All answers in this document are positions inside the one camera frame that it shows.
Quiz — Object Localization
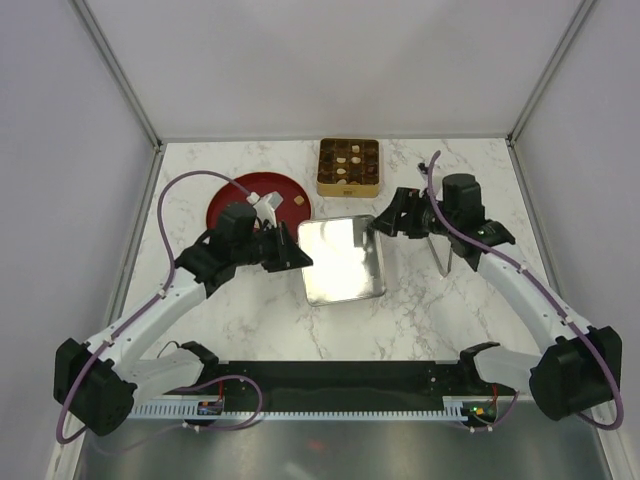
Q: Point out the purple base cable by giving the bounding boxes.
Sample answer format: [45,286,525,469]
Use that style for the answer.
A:
[182,377,266,434]

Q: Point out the aluminium frame rail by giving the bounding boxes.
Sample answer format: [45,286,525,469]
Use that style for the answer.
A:
[529,355,613,403]

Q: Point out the white slotted cable duct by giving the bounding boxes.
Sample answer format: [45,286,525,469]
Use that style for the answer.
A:
[129,393,496,422]

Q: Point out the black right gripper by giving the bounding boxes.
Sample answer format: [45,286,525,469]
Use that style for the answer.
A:
[368,187,457,240]

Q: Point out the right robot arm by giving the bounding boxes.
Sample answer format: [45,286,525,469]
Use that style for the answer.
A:
[370,174,624,430]

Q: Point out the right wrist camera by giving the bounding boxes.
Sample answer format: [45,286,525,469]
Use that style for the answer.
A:
[418,162,443,199]

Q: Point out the silver metal tongs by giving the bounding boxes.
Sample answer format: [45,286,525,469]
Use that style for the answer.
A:
[427,235,453,278]

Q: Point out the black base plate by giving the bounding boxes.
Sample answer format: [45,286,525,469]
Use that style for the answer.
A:
[219,357,516,414]

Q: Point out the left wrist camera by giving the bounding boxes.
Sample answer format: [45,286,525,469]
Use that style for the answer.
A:
[246,192,283,226]

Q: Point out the red round tray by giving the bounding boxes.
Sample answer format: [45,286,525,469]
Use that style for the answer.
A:
[205,172,312,233]

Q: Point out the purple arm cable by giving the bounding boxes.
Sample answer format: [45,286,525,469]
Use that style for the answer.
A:
[55,169,256,445]
[427,149,626,431]

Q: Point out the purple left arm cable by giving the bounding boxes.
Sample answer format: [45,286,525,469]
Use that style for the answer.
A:
[55,169,256,445]

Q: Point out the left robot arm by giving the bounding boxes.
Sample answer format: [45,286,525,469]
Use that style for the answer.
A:
[53,203,313,436]

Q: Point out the silver tin lid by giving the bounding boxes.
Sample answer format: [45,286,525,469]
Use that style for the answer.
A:
[298,214,386,307]

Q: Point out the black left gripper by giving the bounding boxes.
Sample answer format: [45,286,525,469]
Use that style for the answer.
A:
[233,221,313,274]

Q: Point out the gold chocolate tin box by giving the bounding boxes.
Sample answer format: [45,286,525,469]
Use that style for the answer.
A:
[316,138,381,199]

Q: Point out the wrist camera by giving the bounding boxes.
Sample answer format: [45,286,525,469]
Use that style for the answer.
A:
[418,162,443,199]
[246,192,283,226]

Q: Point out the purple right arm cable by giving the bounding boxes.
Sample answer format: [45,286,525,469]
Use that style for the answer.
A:
[427,149,626,431]

